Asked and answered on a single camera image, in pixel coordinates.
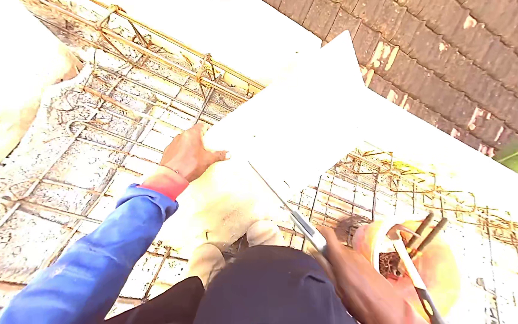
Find person's legs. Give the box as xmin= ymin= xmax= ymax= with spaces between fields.
xmin=104 ymin=219 xmax=359 ymax=324

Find person's left forearm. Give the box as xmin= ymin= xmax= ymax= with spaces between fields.
xmin=0 ymin=165 xmax=190 ymax=324

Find person's right hand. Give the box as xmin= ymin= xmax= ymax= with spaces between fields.
xmin=311 ymin=225 xmax=403 ymax=318

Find brown rod-shaped tool handles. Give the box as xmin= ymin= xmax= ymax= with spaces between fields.
xmin=405 ymin=211 xmax=448 ymax=258

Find rusty rebar mesh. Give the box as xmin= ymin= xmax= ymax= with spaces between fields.
xmin=0 ymin=54 xmax=518 ymax=324

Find person's right forearm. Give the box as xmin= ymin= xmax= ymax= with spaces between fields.
xmin=358 ymin=277 xmax=430 ymax=324

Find orange bucket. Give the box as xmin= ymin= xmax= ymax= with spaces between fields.
xmin=353 ymin=218 xmax=461 ymax=323

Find long rebar beam cage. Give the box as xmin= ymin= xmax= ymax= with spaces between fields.
xmin=39 ymin=0 xmax=267 ymax=102

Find white sheet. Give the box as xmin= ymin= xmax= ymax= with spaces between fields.
xmin=203 ymin=30 xmax=368 ymax=203

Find saw with grey handle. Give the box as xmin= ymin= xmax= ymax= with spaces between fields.
xmin=247 ymin=161 xmax=328 ymax=258

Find person's left hand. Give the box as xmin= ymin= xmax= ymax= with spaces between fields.
xmin=159 ymin=122 xmax=232 ymax=183

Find hammer with black handle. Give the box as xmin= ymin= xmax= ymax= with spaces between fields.
xmin=387 ymin=224 xmax=446 ymax=324

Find brown tiled roof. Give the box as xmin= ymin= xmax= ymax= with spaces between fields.
xmin=263 ymin=0 xmax=518 ymax=158

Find bundle of binding wire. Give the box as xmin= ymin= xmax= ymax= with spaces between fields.
xmin=378 ymin=251 xmax=404 ymax=281

